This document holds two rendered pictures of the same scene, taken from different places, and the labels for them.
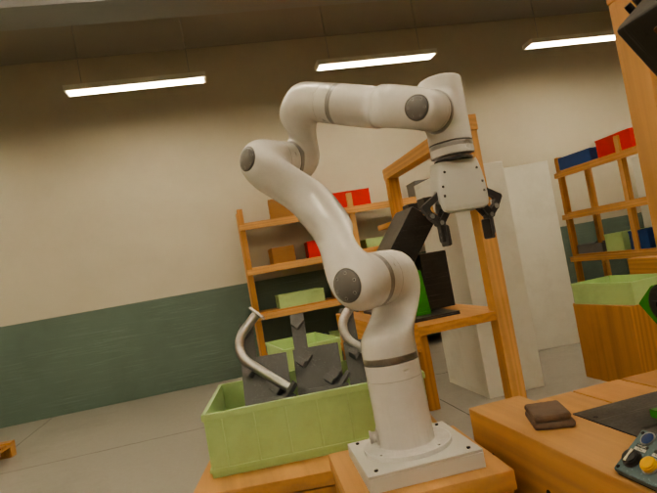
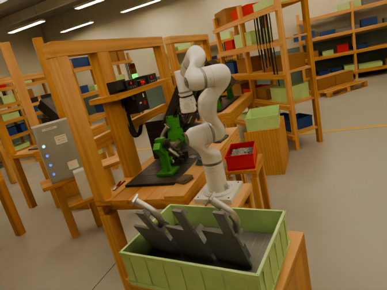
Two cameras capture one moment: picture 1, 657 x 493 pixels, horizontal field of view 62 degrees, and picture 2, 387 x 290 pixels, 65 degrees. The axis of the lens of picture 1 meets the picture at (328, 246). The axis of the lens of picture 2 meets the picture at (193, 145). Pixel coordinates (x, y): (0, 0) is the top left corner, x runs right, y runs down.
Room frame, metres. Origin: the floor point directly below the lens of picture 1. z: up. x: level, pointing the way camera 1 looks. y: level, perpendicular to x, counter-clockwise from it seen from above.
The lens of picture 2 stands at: (2.61, 0.86, 1.67)
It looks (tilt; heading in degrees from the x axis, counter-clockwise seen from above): 16 degrees down; 217
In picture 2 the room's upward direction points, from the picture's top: 13 degrees counter-clockwise
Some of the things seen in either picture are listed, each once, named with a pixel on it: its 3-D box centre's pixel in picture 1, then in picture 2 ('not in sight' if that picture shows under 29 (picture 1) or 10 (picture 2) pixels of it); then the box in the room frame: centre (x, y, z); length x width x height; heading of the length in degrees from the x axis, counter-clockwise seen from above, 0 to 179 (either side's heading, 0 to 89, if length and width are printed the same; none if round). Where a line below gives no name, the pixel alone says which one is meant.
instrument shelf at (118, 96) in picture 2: not in sight; (135, 89); (0.73, -1.02, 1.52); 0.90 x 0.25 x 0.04; 13
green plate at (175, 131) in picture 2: not in sight; (175, 127); (0.73, -0.69, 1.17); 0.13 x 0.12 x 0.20; 13
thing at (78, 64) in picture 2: not in sight; (107, 98); (-2.84, -5.65, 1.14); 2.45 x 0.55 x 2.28; 12
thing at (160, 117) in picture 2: not in sight; (166, 134); (0.60, -0.93, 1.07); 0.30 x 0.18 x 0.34; 13
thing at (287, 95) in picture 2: not in sight; (258, 71); (-2.67, -1.33, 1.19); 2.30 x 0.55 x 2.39; 52
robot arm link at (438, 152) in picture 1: (453, 152); (185, 93); (1.06, -0.27, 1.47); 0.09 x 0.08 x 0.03; 103
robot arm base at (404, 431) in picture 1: (399, 402); (215, 176); (1.20, -0.09, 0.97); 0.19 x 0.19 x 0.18
